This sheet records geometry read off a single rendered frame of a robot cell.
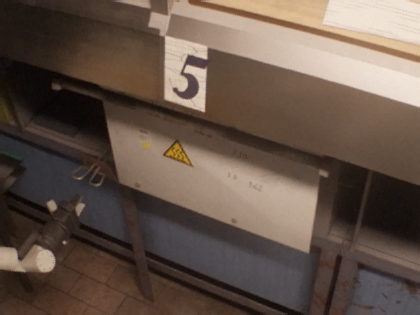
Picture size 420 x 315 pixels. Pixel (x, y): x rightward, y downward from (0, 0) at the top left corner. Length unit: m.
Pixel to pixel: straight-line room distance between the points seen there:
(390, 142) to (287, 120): 0.19
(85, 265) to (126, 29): 1.81
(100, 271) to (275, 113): 1.84
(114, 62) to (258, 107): 0.31
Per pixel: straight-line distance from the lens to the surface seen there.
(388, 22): 1.02
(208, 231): 2.14
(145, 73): 1.20
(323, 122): 1.08
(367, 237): 1.83
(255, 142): 1.28
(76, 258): 2.88
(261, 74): 1.08
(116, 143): 1.73
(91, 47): 1.26
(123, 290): 2.74
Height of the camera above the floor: 2.28
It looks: 46 degrees down
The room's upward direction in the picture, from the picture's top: 4 degrees counter-clockwise
